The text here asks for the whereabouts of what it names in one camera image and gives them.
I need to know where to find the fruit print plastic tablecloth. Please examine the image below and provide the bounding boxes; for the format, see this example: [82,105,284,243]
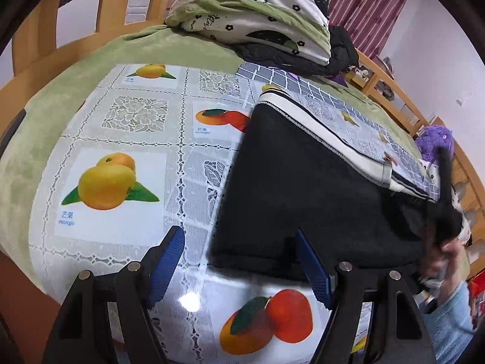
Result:
[28,62,433,364]

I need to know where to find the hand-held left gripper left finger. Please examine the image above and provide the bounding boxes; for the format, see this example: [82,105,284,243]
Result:
[42,225,186,364]

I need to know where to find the green blanket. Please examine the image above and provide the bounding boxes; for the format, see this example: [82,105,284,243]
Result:
[0,25,421,304]

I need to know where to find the wooden bed frame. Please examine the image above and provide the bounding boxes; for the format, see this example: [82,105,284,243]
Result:
[0,0,485,364]

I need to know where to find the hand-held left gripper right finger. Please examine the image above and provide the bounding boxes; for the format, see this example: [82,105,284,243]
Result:
[296,228,436,364]

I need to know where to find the purple plush toy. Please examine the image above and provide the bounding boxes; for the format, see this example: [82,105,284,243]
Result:
[414,124,455,167]

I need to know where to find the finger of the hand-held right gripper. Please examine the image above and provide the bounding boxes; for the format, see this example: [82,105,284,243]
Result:
[437,147,455,214]

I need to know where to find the maroon floral curtain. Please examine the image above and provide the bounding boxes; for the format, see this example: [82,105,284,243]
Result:
[303,0,412,59]

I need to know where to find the black jacket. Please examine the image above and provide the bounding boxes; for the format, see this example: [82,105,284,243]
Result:
[231,25,360,78]

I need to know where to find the person's right hand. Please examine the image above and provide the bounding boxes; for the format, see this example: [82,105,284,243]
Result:
[424,240,469,293]

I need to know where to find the black pants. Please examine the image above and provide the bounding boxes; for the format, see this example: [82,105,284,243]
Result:
[208,100,465,285]

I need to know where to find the blue checkered sheet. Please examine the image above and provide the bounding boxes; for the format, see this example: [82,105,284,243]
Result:
[236,61,442,198]

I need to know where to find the white floral pillow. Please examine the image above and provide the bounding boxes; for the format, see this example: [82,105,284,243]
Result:
[453,182,476,243]

